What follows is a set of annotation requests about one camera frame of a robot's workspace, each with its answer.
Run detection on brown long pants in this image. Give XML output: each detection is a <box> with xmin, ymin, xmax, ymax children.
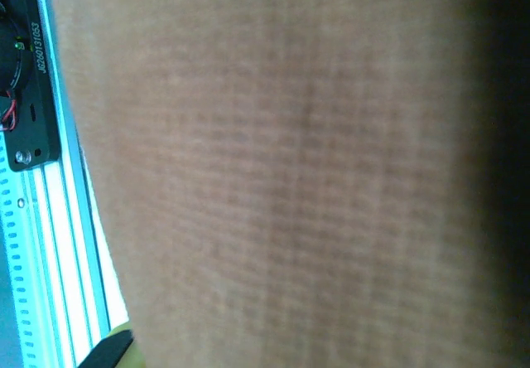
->
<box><xmin>47</xmin><ymin>0</ymin><xmax>530</xmax><ymax>368</ymax></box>

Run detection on red wire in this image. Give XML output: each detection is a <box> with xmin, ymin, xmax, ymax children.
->
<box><xmin>0</xmin><ymin>97</ymin><xmax>20</xmax><ymax>133</ymax></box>

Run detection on aluminium mounting rail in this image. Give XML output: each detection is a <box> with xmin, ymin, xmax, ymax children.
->
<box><xmin>20</xmin><ymin>0</ymin><xmax>132</xmax><ymax>368</ymax></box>

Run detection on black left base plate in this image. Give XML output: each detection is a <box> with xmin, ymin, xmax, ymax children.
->
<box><xmin>6</xmin><ymin>0</ymin><xmax>63</xmax><ymax>173</ymax></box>

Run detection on white slotted cable duct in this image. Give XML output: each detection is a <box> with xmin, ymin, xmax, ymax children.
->
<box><xmin>0</xmin><ymin>135</ymin><xmax>47</xmax><ymax>368</ymax></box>

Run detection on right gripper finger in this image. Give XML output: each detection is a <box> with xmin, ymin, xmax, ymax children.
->
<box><xmin>80</xmin><ymin>329</ymin><xmax>135</xmax><ymax>368</ymax></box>

